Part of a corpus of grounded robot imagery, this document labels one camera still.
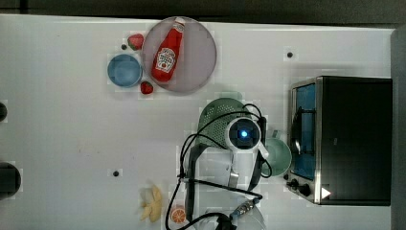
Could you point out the green mug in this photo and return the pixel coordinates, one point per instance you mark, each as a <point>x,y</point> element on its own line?
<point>279,158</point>

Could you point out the peeled toy banana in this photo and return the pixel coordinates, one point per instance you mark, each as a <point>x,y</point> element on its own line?
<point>152,204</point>

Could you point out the red ketchup bottle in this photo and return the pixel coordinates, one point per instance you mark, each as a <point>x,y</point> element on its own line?
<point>166,57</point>

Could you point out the black utensil cup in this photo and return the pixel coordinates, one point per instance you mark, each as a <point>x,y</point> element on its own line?
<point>10,180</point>

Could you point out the toy orange slice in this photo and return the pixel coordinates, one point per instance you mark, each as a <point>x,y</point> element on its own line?
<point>178,215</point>

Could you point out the blue bowl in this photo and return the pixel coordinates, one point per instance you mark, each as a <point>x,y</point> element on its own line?
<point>124,70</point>

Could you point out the green plastic strainer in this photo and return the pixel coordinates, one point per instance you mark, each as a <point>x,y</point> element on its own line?
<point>214,119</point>

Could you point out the black toaster oven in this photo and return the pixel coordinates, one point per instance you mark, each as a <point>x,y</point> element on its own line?
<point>340,137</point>

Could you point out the red toy strawberry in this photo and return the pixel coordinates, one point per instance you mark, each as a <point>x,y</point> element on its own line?
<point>135,41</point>
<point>146,87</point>

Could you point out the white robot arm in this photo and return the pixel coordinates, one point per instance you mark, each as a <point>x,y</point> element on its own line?
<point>220,181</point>

